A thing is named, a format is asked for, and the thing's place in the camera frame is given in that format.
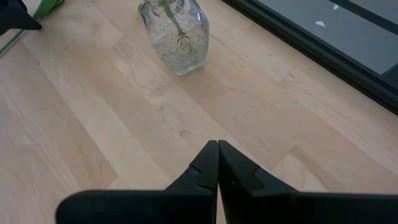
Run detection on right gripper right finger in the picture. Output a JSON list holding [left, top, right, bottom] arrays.
[[218, 139, 398, 224]]

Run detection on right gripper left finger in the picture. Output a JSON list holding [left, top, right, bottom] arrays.
[[55, 139, 220, 224]]

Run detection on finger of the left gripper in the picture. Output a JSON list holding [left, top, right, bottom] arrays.
[[0, 0, 43, 36]]

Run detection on peach artificial tulip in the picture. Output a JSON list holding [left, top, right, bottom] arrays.
[[0, 0, 65, 56], [157, 0, 190, 41]]

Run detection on clear glass vase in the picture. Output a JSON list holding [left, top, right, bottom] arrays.
[[137, 0, 210, 77]]

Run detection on black metal table frame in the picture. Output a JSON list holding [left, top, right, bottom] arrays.
[[222, 0, 398, 116]]

